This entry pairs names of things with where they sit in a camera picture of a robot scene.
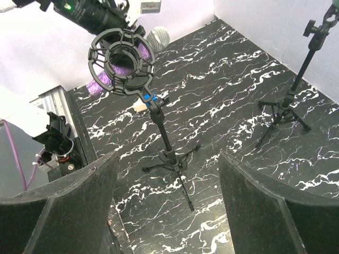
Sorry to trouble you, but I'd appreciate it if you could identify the black shock mount tripod stand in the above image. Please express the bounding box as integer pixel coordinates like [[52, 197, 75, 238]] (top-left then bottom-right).
[[87, 28, 202, 212]]

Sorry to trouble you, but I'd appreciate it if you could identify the blue white toy block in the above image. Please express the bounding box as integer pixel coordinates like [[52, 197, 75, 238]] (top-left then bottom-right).
[[132, 93, 157, 113]]

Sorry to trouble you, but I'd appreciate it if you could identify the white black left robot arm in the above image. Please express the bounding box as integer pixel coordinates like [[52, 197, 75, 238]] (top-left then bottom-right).
[[1, 1, 168, 176]]

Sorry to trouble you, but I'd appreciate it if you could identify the aluminium rail frame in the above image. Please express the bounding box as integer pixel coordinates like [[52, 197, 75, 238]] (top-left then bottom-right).
[[30, 86, 78, 138]]

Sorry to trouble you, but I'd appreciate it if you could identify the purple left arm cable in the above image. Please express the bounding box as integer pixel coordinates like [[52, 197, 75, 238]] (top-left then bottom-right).
[[2, 120, 40, 191]]

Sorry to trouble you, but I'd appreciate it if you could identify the mint green toy microphone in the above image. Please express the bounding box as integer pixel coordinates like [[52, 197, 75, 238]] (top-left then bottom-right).
[[332, 0, 339, 8]]

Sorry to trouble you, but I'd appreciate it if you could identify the black slim tripod stand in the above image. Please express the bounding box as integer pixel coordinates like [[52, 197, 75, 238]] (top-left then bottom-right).
[[256, 4, 338, 149]]

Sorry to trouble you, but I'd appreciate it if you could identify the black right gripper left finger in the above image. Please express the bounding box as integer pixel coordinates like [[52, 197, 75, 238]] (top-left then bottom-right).
[[1, 152, 119, 253]]

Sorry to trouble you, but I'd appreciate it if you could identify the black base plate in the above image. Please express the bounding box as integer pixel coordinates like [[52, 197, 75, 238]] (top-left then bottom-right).
[[44, 86, 97, 167]]

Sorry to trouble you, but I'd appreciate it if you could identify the purple glitter microphone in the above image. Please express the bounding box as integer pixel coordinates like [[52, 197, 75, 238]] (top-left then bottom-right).
[[86, 26, 170, 101]]

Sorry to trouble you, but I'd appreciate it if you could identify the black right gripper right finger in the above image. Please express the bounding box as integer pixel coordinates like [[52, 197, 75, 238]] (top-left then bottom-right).
[[219, 153, 338, 253]]

